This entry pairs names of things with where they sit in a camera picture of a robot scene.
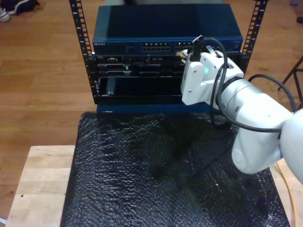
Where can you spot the small white plastic piece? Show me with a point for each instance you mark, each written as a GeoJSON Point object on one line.
{"type": "Point", "coordinates": [2, 223]}

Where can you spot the blue flat box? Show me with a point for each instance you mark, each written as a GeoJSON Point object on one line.
{"type": "Point", "coordinates": [123, 109]}

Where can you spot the black rack server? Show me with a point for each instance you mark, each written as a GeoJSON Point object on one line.
{"type": "Point", "coordinates": [118, 67]}

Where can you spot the blue network switch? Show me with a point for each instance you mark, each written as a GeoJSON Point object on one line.
{"type": "Point", "coordinates": [165, 23]}

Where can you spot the wooden chair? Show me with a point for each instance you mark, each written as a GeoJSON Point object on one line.
{"type": "Point", "coordinates": [287, 78]}

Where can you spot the dark shoe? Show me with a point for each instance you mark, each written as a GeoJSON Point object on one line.
{"type": "Point", "coordinates": [21, 6]}

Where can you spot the black perforated rack post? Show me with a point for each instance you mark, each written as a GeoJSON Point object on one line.
{"type": "Point", "coordinates": [80, 30]}
{"type": "Point", "coordinates": [254, 23]}

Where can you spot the small blue object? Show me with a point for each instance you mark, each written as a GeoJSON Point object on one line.
{"type": "Point", "coordinates": [294, 3]}

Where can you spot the white shoe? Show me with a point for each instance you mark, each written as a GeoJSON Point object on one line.
{"type": "Point", "coordinates": [3, 15]}

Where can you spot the black bubble wrap mat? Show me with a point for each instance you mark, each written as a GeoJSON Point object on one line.
{"type": "Point", "coordinates": [118, 177]}

